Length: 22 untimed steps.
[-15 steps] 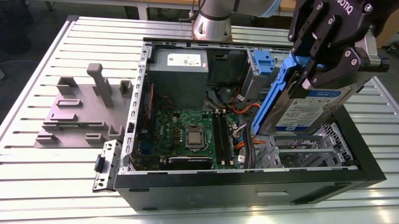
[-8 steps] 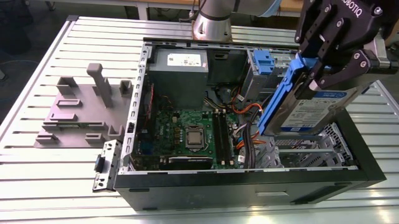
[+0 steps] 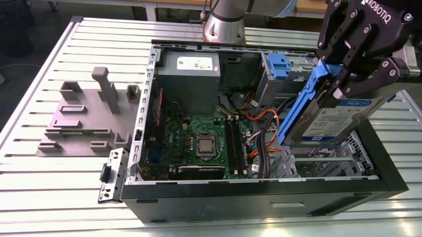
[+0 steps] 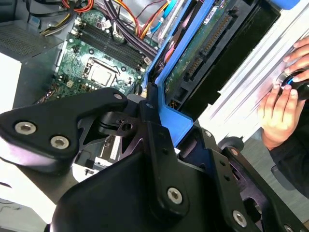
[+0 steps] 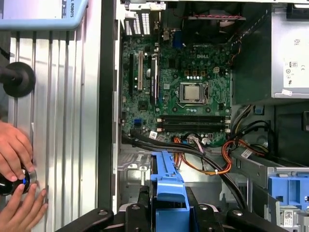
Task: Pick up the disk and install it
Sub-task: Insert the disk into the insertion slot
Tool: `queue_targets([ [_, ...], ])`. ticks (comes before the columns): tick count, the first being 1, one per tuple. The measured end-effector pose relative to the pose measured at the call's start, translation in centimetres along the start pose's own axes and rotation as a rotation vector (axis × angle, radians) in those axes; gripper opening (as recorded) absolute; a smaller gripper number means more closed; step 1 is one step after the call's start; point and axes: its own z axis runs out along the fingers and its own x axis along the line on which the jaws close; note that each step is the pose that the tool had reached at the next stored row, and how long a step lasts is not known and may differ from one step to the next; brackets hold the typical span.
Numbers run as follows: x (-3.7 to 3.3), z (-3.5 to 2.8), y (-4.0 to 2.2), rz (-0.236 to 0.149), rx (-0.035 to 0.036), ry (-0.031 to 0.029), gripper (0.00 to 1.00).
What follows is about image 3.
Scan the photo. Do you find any orange yellow wire bundle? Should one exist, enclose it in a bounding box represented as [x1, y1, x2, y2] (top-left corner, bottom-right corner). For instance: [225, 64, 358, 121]
[243, 91, 283, 161]

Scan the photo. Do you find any wooden desk white frame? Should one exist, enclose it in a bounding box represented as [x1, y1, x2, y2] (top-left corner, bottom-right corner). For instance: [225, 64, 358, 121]
[131, 0, 330, 28]

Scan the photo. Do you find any green motherboard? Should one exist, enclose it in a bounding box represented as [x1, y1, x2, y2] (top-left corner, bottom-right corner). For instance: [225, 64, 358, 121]
[140, 115, 261, 180]

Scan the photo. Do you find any blue drive carrier handle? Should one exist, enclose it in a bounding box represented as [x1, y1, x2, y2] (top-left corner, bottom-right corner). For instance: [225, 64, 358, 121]
[267, 52, 291, 80]

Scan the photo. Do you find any grey metal drive cage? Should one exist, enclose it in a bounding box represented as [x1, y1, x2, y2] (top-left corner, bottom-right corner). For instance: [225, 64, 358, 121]
[256, 50, 322, 107]

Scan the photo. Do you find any grey power supply unit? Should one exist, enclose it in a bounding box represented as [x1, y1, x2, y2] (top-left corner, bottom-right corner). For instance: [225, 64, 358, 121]
[155, 50, 221, 117]

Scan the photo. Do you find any black wire bundle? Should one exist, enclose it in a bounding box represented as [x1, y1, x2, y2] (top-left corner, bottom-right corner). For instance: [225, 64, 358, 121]
[255, 95, 299, 179]

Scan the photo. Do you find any CPU socket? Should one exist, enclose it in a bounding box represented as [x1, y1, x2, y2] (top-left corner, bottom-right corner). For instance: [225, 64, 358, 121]
[193, 132, 220, 162]

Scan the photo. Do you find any silver CPU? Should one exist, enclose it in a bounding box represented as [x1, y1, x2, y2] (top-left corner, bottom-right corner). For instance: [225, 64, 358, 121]
[199, 138, 215, 153]

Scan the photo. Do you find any black RAM slot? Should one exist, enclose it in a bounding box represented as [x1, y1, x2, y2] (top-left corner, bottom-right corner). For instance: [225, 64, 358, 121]
[224, 116, 240, 175]
[231, 115, 248, 174]

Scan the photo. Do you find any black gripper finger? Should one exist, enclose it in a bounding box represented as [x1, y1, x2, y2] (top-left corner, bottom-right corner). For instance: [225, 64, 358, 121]
[316, 0, 375, 67]
[332, 57, 411, 99]

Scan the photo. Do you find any blue video connector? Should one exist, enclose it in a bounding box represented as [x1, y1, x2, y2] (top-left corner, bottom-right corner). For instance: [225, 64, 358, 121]
[100, 163, 112, 183]

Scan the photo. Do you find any hard disk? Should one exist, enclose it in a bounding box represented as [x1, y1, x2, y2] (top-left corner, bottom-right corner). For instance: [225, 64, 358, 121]
[275, 59, 396, 146]

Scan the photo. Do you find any black PC case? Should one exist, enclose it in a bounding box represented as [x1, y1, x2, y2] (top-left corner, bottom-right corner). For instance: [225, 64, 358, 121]
[97, 39, 410, 224]

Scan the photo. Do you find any silver disk bay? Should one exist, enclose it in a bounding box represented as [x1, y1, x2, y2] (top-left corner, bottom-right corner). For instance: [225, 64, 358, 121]
[275, 144, 368, 179]

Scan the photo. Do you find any green RAM stick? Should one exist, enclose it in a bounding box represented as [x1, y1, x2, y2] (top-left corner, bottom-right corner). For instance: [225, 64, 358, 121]
[57, 130, 98, 137]

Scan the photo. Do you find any red black twisted wire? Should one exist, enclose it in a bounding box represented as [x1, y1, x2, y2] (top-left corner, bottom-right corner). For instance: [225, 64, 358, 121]
[153, 88, 164, 143]

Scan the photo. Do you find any black graphics card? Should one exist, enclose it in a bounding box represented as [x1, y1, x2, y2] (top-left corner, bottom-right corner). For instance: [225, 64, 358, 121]
[167, 164, 227, 180]

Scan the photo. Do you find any blue expansion slot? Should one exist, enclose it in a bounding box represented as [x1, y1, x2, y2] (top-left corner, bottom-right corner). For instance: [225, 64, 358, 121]
[147, 150, 163, 165]

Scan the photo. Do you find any grey parts rack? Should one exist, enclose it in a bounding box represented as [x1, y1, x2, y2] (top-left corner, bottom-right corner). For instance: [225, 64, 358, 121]
[34, 66, 143, 158]

